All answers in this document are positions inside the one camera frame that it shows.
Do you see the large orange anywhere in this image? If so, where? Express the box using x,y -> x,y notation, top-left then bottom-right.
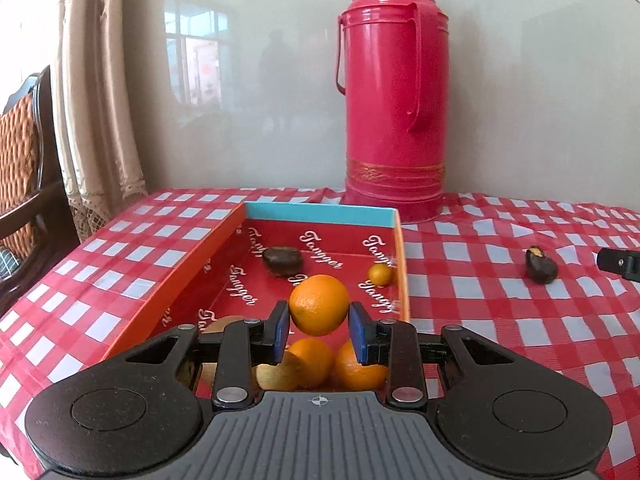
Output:
288,274 -> 350,337

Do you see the dark chestnut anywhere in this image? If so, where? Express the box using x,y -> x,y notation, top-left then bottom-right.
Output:
262,246 -> 304,278

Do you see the brown kiwi fruit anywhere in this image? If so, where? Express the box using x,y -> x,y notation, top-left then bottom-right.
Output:
202,315 -> 244,334

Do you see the small orange on table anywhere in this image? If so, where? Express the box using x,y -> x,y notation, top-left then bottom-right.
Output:
332,340 -> 387,391

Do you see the yellow pear fruit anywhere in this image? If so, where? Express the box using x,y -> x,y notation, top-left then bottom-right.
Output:
255,351 -> 300,391

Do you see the small yellow kumquat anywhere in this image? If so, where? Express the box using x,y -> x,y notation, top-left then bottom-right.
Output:
368,263 -> 394,287

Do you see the orange under gripper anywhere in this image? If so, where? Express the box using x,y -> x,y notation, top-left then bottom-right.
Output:
288,338 -> 334,389

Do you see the red cardboard box tray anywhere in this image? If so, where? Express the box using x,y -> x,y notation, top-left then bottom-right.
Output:
102,200 -> 412,401

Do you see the dark chestnut cracked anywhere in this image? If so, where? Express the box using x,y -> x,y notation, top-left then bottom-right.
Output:
525,246 -> 559,285

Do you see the red white checkered tablecloth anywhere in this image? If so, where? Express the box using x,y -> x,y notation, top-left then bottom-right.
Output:
1,188 -> 639,479

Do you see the dark wooden sofa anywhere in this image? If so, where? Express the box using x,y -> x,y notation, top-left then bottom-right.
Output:
1,68 -> 79,313

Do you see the blue plaid cloth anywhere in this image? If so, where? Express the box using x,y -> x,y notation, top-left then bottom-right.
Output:
0,245 -> 21,280

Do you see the beige curtain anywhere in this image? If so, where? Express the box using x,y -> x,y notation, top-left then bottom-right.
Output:
51,0 -> 146,240

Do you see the woven brown seat cushion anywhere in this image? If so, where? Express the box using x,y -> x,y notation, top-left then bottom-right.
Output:
0,93 -> 42,261

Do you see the red thermos flask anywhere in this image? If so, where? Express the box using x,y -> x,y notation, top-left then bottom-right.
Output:
335,0 -> 449,222

